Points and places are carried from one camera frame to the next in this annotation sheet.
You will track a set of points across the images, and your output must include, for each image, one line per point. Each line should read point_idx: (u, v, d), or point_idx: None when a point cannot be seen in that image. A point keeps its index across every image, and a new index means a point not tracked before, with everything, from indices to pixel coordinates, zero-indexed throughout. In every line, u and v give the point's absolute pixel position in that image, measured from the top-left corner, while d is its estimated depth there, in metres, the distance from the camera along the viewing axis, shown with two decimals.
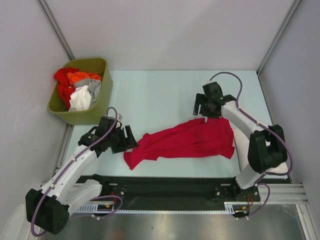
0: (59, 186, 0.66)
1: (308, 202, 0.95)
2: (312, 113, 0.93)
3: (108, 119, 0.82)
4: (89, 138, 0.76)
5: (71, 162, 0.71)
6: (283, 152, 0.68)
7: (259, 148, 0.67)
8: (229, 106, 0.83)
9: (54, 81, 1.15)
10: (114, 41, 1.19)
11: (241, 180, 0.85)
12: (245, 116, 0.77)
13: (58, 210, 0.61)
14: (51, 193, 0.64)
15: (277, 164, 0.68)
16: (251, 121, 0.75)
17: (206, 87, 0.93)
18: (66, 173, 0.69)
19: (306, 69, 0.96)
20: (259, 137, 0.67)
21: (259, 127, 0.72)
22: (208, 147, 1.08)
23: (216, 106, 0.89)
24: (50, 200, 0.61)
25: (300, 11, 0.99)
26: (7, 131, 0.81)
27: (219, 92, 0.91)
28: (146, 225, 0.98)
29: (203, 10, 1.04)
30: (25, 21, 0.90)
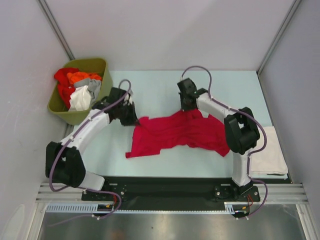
0: (77, 140, 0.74)
1: (308, 202, 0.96)
2: (312, 113, 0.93)
3: (118, 89, 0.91)
4: (102, 104, 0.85)
5: (88, 121, 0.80)
6: (256, 131, 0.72)
7: (234, 130, 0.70)
8: (203, 97, 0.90)
9: (54, 81, 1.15)
10: (114, 41, 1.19)
11: (236, 178, 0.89)
12: (217, 104, 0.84)
13: (77, 160, 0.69)
14: (70, 144, 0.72)
15: (253, 142, 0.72)
16: (223, 108, 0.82)
17: (180, 83, 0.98)
18: (83, 130, 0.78)
19: (305, 69, 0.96)
20: (232, 120, 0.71)
21: (231, 111, 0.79)
22: (205, 143, 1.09)
23: (191, 100, 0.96)
24: (71, 150, 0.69)
25: (299, 12, 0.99)
26: (8, 130, 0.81)
27: (192, 87, 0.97)
28: (146, 225, 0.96)
29: (202, 10, 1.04)
30: (25, 21, 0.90)
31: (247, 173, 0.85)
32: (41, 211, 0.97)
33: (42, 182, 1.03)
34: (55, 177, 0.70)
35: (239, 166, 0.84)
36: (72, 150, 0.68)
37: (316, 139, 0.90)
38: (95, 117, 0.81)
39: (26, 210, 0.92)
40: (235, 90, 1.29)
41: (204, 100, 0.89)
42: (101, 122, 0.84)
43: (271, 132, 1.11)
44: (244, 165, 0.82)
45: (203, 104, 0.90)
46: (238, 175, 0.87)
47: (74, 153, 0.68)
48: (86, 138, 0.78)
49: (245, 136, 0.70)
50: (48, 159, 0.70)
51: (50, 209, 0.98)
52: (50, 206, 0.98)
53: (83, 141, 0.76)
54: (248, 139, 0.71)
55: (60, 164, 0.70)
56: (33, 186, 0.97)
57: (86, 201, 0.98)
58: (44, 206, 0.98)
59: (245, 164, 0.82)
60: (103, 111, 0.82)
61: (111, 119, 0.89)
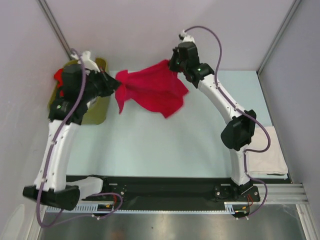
0: (52, 178, 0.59)
1: (308, 202, 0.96)
2: (312, 113, 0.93)
3: (71, 72, 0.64)
4: (59, 108, 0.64)
5: (52, 146, 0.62)
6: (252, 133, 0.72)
7: (237, 136, 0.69)
8: (208, 81, 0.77)
9: (54, 81, 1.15)
10: (114, 40, 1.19)
11: (235, 177, 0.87)
12: (222, 97, 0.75)
13: (62, 199, 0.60)
14: (46, 187, 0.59)
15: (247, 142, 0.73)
16: (230, 105, 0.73)
17: (182, 49, 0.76)
18: (53, 159, 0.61)
19: (306, 70, 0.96)
20: (236, 124, 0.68)
21: (237, 112, 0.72)
22: (159, 103, 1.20)
23: (193, 77, 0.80)
24: (49, 195, 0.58)
25: (299, 12, 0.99)
26: (8, 130, 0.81)
27: (196, 57, 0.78)
28: (146, 225, 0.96)
29: (203, 10, 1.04)
30: (26, 21, 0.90)
31: (245, 171, 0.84)
32: (41, 211, 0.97)
33: None
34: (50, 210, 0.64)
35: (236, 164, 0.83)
36: (51, 196, 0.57)
37: (316, 139, 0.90)
38: (58, 137, 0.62)
39: (27, 210, 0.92)
40: (235, 90, 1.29)
41: (208, 87, 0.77)
42: (70, 133, 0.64)
43: (272, 132, 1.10)
44: (241, 162, 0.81)
45: (205, 89, 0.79)
46: (236, 173, 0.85)
47: (55, 197, 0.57)
48: (60, 167, 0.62)
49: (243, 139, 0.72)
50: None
51: (50, 209, 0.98)
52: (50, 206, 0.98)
53: (59, 170, 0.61)
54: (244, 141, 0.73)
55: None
56: None
57: (86, 201, 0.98)
58: (44, 206, 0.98)
59: (242, 161, 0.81)
60: (63, 123, 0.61)
61: (79, 119, 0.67)
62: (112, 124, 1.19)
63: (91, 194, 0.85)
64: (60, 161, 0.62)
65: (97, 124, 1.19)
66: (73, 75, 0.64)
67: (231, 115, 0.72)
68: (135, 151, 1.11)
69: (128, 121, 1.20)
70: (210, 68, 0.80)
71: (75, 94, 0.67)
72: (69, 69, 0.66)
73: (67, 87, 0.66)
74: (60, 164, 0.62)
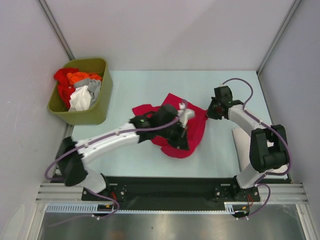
0: (90, 149, 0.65)
1: (308, 202, 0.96)
2: (313, 113, 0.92)
3: (166, 110, 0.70)
4: (141, 121, 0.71)
5: (113, 134, 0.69)
6: (285, 153, 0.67)
7: (259, 144, 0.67)
8: (236, 108, 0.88)
9: (54, 81, 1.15)
10: (114, 40, 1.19)
11: (241, 180, 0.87)
12: (248, 116, 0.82)
13: (77, 168, 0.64)
14: (80, 150, 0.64)
15: (278, 164, 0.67)
16: (254, 120, 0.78)
17: (217, 90, 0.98)
18: (104, 140, 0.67)
19: (306, 69, 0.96)
20: (260, 133, 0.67)
21: (261, 125, 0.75)
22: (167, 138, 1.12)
23: (224, 110, 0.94)
24: (76, 157, 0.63)
25: (299, 11, 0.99)
26: (7, 130, 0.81)
27: (229, 96, 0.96)
28: (146, 225, 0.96)
29: (202, 10, 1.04)
30: (26, 22, 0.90)
31: (254, 183, 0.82)
32: (41, 211, 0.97)
33: (42, 182, 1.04)
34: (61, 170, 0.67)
35: (245, 173, 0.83)
36: (75, 159, 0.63)
37: (317, 139, 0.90)
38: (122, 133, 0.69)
39: (26, 210, 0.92)
40: (234, 90, 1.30)
41: (236, 111, 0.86)
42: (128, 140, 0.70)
43: None
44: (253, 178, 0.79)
45: (233, 114, 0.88)
46: (245, 178, 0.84)
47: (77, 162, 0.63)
48: (102, 150, 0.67)
49: (271, 155, 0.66)
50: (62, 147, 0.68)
51: (50, 209, 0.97)
52: (50, 206, 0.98)
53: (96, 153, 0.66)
54: (273, 159, 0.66)
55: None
56: (33, 186, 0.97)
57: (85, 201, 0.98)
58: (44, 206, 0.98)
59: (256, 178, 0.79)
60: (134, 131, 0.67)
61: (140, 140, 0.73)
62: (112, 124, 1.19)
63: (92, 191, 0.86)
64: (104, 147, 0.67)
65: (97, 124, 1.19)
66: (167, 114, 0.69)
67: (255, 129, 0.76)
68: (135, 151, 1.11)
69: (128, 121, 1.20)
70: (239, 102, 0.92)
71: (157, 123, 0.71)
72: (170, 107, 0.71)
73: (157, 115, 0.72)
74: (105, 147, 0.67)
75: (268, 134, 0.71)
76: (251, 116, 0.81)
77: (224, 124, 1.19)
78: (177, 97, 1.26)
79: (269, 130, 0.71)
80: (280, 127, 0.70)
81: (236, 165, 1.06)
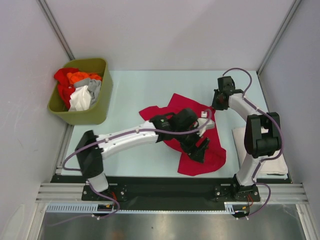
0: (110, 144, 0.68)
1: (308, 202, 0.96)
2: (313, 113, 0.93)
3: (188, 114, 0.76)
4: (162, 121, 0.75)
5: (133, 131, 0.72)
6: (277, 139, 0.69)
7: (253, 129, 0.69)
8: (236, 95, 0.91)
9: (54, 81, 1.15)
10: (114, 40, 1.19)
11: (240, 176, 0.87)
12: (247, 103, 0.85)
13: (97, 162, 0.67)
14: (101, 145, 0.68)
15: (270, 149, 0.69)
16: (252, 107, 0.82)
17: (220, 79, 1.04)
18: (124, 137, 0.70)
19: (306, 69, 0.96)
20: (255, 119, 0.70)
21: (258, 112, 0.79)
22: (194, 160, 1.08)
23: (225, 97, 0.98)
24: (95, 152, 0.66)
25: (299, 12, 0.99)
26: (8, 130, 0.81)
27: (231, 85, 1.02)
28: (146, 225, 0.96)
29: (203, 10, 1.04)
30: (26, 22, 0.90)
31: (252, 177, 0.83)
32: (41, 211, 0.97)
33: (42, 182, 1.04)
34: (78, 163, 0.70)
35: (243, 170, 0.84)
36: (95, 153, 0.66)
37: (317, 139, 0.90)
38: (140, 132, 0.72)
39: (26, 210, 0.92)
40: None
41: (236, 99, 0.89)
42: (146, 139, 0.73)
43: None
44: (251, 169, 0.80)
45: (234, 102, 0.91)
46: (243, 174, 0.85)
47: (97, 156, 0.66)
48: (120, 146, 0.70)
49: (263, 140, 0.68)
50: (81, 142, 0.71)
51: (50, 209, 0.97)
52: (50, 206, 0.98)
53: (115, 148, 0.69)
54: (265, 144, 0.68)
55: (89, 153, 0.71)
56: (33, 186, 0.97)
57: (85, 201, 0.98)
58: (44, 206, 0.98)
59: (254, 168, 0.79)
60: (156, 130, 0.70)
61: (159, 140, 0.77)
62: (112, 124, 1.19)
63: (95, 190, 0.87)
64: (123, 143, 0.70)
65: (97, 124, 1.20)
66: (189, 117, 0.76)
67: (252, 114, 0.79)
68: (136, 151, 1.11)
69: (128, 121, 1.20)
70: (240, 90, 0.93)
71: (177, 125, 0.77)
72: (192, 111, 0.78)
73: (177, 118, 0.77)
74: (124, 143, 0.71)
75: (263, 120, 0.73)
76: (249, 103, 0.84)
77: (224, 124, 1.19)
78: (182, 98, 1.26)
79: (264, 116, 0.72)
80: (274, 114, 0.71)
81: (236, 165, 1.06)
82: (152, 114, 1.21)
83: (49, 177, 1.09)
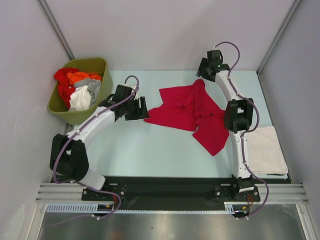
0: (83, 134, 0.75)
1: (308, 202, 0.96)
2: (313, 113, 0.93)
3: (124, 87, 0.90)
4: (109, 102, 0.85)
5: (94, 117, 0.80)
6: (249, 120, 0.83)
7: (232, 112, 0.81)
8: (222, 73, 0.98)
9: (54, 81, 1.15)
10: (114, 40, 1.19)
11: (235, 170, 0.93)
12: (229, 85, 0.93)
13: (82, 153, 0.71)
14: (76, 138, 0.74)
15: (243, 126, 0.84)
16: (233, 91, 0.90)
17: (209, 53, 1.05)
18: (89, 125, 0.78)
19: (305, 70, 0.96)
20: (234, 104, 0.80)
21: (238, 97, 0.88)
22: (207, 133, 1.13)
23: (212, 71, 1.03)
24: (76, 143, 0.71)
25: (299, 12, 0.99)
26: (7, 130, 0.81)
27: (219, 60, 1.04)
28: (146, 225, 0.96)
29: (203, 10, 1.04)
30: (25, 21, 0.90)
31: (243, 161, 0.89)
32: (41, 211, 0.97)
33: (42, 182, 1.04)
34: (59, 169, 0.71)
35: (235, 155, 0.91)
36: (76, 143, 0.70)
37: (317, 139, 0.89)
38: (101, 114, 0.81)
39: (26, 210, 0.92)
40: None
41: (221, 77, 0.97)
42: (107, 119, 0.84)
43: (272, 133, 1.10)
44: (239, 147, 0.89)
45: (219, 79, 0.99)
46: (235, 164, 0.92)
47: (79, 146, 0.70)
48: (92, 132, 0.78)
49: (238, 120, 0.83)
50: (54, 150, 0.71)
51: (50, 209, 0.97)
52: (50, 206, 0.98)
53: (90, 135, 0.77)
54: (239, 122, 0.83)
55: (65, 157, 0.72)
56: (33, 186, 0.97)
57: (85, 201, 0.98)
58: (44, 206, 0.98)
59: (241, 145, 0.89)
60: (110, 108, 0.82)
61: (116, 117, 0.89)
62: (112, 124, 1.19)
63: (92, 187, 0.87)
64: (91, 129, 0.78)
65: None
66: (126, 89, 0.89)
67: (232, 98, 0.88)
68: (136, 151, 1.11)
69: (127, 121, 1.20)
70: (227, 67, 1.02)
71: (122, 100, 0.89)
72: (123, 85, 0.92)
73: (118, 95, 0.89)
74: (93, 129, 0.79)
75: (241, 103, 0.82)
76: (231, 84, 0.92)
77: None
78: (168, 90, 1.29)
79: (242, 100, 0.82)
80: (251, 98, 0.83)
81: None
82: (152, 114, 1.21)
83: (49, 177, 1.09)
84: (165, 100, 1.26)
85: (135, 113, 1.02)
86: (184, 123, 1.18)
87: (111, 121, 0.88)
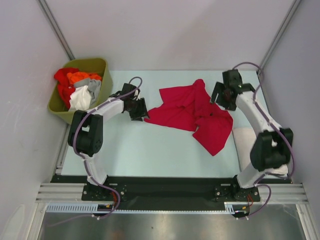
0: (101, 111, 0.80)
1: (308, 202, 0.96)
2: (313, 113, 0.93)
3: (130, 85, 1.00)
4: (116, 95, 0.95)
5: (107, 102, 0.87)
6: (286, 156, 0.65)
7: (265, 147, 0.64)
8: (245, 96, 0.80)
9: (54, 81, 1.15)
10: (114, 40, 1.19)
11: (241, 179, 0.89)
12: (258, 112, 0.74)
13: (100, 126, 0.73)
14: (95, 112, 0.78)
15: (279, 164, 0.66)
16: (263, 119, 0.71)
17: (225, 73, 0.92)
18: (105, 106, 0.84)
19: (306, 69, 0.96)
20: (266, 137, 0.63)
21: (270, 126, 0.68)
22: (209, 133, 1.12)
23: (233, 93, 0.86)
24: (95, 116, 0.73)
25: (299, 12, 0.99)
26: (7, 130, 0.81)
27: (238, 80, 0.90)
28: (146, 225, 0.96)
29: (203, 10, 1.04)
30: (25, 21, 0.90)
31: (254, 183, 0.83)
32: (41, 211, 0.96)
33: (42, 182, 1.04)
34: (77, 144, 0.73)
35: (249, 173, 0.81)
36: (95, 116, 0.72)
37: (317, 140, 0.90)
38: (114, 101, 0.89)
39: (26, 210, 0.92)
40: None
41: (245, 100, 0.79)
42: (116, 108, 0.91)
43: None
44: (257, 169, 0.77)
45: (242, 103, 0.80)
46: (244, 179, 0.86)
47: (98, 118, 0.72)
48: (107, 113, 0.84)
49: (272, 156, 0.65)
50: (74, 122, 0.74)
51: (50, 209, 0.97)
52: (50, 206, 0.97)
53: (105, 114, 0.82)
54: (273, 160, 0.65)
55: (83, 131, 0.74)
56: (33, 186, 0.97)
57: (85, 201, 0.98)
58: (44, 206, 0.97)
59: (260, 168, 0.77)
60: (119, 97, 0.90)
61: (122, 110, 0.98)
62: (112, 124, 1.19)
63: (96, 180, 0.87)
64: (107, 110, 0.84)
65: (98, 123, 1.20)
66: (131, 85, 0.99)
67: (262, 127, 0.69)
68: (135, 151, 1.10)
69: (128, 121, 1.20)
70: (251, 87, 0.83)
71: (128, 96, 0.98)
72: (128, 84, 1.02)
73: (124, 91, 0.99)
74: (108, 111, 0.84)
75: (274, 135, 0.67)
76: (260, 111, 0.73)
77: None
78: (168, 91, 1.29)
79: (275, 132, 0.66)
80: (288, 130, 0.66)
81: (236, 165, 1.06)
82: (151, 114, 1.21)
83: (49, 177, 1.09)
84: (165, 100, 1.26)
85: (139, 112, 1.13)
86: (184, 123, 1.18)
87: (119, 111, 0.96)
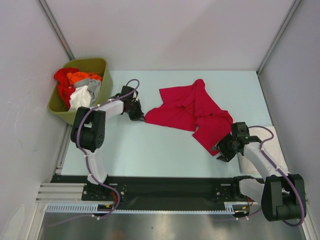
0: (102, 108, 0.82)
1: (308, 202, 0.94)
2: (314, 112, 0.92)
3: (128, 87, 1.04)
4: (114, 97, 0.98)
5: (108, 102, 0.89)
6: (299, 208, 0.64)
7: (274, 194, 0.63)
8: (252, 145, 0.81)
9: (54, 81, 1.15)
10: (113, 40, 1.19)
11: (244, 189, 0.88)
12: (266, 158, 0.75)
13: (103, 122, 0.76)
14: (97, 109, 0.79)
15: (291, 216, 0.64)
16: (271, 165, 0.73)
17: (233, 125, 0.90)
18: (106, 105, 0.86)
19: (306, 69, 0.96)
20: (275, 182, 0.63)
21: (278, 172, 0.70)
22: (208, 133, 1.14)
23: (239, 144, 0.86)
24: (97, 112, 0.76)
25: (300, 12, 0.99)
26: (8, 130, 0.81)
27: (245, 132, 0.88)
28: (146, 226, 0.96)
29: (202, 10, 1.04)
30: (25, 22, 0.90)
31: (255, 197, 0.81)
32: (40, 211, 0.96)
33: (42, 182, 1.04)
34: (80, 139, 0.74)
35: (255, 192, 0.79)
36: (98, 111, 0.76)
37: (317, 139, 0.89)
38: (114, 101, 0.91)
39: (26, 210, 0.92)
40: (235, 91, 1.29)
41: (252, 150, 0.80)
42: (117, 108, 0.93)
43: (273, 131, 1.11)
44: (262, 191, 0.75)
45: (249, 151, 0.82)
46: (248, 189, 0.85)
47: (101, 114, 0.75)
48: (109, 112, 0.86)
49: (283, 206, 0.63)
50: (77, 119, 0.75)
51: (50, 209, 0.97)
52: (50, 206, 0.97)
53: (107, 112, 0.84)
54: (285, 209, 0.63)
55: (86, 127, 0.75)
56: (33, 186, 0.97)
57: (85, 201, 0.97)
58: (44, 206, 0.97)
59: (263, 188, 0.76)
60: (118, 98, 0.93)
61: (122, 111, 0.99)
62: (112, 124, 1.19)
63: (99, 179, 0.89)
64: (108, 108, 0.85)
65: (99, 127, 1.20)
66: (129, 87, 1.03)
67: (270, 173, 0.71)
68: (135, 150, 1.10)
69: (127, 121, 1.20)
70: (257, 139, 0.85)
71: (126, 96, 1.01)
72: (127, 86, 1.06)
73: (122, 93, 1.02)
74: (109, 109, 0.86)
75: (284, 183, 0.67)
76: (267, 158, 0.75)
77: None
78: (167, 91, 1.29)
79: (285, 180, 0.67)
80: (297, 177, 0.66)
81: (236, 166, 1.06)
82: (151, 114, 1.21)
83: (50, 177, 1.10)
84: (165, 100, 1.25)
85: (138, 113, 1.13)
86: (184, 123, 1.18)
87: (118, 112, 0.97)
